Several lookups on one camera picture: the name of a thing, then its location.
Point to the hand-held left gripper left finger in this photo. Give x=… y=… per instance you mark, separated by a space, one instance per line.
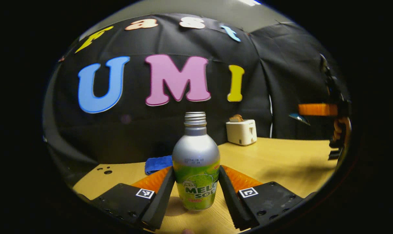
x=160 y=204

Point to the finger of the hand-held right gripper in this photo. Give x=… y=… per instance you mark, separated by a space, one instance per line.
x=316 y=109

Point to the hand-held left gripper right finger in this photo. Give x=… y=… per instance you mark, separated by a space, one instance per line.
x=232 y=203

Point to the silver green label water bottle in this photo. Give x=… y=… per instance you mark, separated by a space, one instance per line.
x=196 y=152

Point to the blue towel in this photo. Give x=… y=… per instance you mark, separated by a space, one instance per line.
x=157 y=164

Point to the white toaster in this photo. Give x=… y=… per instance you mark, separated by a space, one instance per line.
x=242 y=132

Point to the brown toast slice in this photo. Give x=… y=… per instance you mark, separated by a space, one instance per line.
x=236 y=118

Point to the black backdrop cloth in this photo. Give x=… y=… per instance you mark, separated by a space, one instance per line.
x=183 y=42

